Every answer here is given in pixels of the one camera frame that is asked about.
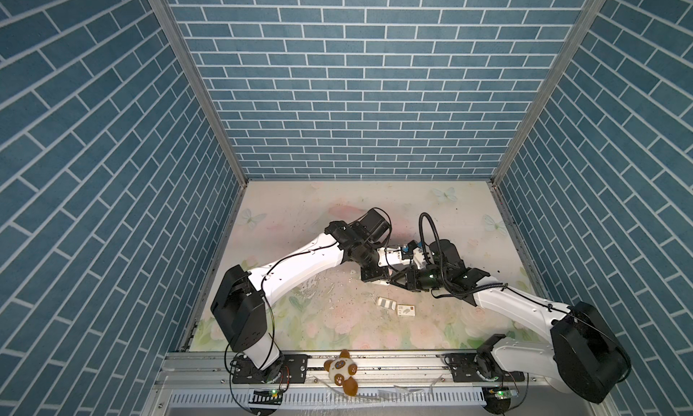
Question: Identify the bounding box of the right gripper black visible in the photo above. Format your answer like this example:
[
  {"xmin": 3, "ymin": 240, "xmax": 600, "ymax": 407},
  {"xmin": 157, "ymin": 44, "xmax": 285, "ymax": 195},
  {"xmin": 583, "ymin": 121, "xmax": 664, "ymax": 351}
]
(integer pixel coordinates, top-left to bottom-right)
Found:
[{"xmin": 387, "ymin": 264, "xmax": 449, "ymax": 293}]

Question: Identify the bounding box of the cardboard staple tray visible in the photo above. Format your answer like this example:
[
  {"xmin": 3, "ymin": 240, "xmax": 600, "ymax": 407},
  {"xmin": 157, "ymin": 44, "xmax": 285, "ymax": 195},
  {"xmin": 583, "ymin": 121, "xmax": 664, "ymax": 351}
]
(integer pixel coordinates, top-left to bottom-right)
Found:
[{"xmin": 376, "ymin": 297, "xmax": 397, "ymax": 311}]

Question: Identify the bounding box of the white staple box sleeve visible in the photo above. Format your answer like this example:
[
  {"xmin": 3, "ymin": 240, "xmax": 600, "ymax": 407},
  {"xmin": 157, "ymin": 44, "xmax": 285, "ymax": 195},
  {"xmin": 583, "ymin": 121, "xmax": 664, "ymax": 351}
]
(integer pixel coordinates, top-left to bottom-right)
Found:
[{"xmin": 396, "ymin": 304, "xmax": 416, "ymax": 317}]

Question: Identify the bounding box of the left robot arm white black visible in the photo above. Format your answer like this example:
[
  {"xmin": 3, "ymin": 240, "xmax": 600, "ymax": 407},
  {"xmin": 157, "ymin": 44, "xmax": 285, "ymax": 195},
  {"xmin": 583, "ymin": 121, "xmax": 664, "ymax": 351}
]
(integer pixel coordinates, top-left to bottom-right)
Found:
[{"xmin": 210, "ymin": 208, "xmax": 392, "ymax": 371}]

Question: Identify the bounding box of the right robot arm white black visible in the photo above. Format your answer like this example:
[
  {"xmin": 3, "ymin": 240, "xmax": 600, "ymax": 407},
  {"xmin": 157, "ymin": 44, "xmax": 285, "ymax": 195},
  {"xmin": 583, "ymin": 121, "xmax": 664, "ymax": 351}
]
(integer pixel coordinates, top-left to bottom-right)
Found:
[{"xmin": 378, "ymin": 239, "xmax": 632, "ymax": 403}]

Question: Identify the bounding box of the brown white plush toy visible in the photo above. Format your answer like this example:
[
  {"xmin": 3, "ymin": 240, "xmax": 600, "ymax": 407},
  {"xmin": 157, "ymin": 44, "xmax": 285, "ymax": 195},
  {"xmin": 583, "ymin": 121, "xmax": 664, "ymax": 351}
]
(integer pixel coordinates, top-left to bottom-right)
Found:
[{"xmin": 323, "ymin": 349, "xmax": 358, "ymax": 397}]

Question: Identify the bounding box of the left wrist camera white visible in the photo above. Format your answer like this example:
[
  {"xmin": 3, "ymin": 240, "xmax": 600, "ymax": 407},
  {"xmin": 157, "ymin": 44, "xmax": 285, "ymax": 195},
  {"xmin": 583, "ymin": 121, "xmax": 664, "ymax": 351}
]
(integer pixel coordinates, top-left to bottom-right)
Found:
[{"xmin": 377, "ymin": 246, "xmax": 412, "ymax": 268}]

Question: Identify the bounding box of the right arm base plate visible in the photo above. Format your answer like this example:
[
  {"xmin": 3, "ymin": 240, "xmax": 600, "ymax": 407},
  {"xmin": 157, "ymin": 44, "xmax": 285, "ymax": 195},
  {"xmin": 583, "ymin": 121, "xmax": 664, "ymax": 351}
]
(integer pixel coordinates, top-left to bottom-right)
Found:
[{"xmin": 441, "ymin": 351, "xmax": 526, "ymax": 384}]

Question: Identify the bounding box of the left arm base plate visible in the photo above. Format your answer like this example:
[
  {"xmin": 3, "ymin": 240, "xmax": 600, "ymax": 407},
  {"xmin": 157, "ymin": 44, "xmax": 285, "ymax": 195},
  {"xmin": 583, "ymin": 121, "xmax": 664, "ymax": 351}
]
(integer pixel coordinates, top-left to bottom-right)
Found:
[{"xmin": 231, "ymin": 354, "xmax": 309, "ymax": 385}]

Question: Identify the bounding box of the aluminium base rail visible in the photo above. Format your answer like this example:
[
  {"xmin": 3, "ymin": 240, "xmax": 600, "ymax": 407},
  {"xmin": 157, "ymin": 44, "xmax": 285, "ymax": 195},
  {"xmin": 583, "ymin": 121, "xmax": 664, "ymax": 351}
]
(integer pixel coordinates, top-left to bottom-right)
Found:
[{"xmin": 143, "ymin": 350, "xmax": 618, "ymax": 415}]

